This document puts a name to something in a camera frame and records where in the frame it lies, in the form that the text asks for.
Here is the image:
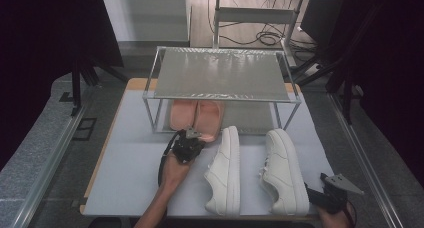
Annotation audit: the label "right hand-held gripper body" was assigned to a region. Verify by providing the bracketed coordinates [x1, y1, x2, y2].
[320, 173, 365, 215]

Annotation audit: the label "white metal stand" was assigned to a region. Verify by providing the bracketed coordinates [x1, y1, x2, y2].
[212, 0, 302, 69]

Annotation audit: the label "person's right hand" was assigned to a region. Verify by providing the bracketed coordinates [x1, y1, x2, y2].
[314, 201, 357, 228]

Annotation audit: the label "dark curtain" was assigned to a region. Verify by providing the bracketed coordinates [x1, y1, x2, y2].
[0, 0, 125, 171]
[341, 0, 424, 189]

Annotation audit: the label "aluminium rail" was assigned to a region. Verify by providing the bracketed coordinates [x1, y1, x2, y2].
[12, 96, 92, 228]
[327, 91, 405, 228]

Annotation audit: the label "pink slipper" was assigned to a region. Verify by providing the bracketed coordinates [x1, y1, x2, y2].
[194, 100, 225, 143]
[169, 99, 198, 132]

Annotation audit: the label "white board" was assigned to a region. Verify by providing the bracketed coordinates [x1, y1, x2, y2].
[101, 0, 192, 44]

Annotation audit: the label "metal shoe rack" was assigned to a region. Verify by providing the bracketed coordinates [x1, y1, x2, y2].
[142, 46, 303, 136]

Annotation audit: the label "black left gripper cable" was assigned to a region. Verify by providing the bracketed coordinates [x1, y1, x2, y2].
[157, 130, 182, 188]

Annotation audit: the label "black stand legs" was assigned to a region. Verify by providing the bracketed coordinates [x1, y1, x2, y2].
[59, 52, 129, 118]
[293, 47, 365, 126]

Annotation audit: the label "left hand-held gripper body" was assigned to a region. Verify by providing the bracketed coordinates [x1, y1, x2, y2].
[171, 126, 207, 165]

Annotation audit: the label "black floor cables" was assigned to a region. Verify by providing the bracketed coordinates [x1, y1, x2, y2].
[206, 0, 318, 56]

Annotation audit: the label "white sneaker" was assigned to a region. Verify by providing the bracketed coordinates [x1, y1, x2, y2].
[259, 127, 311, 217]
[203, 125, 243, 218]

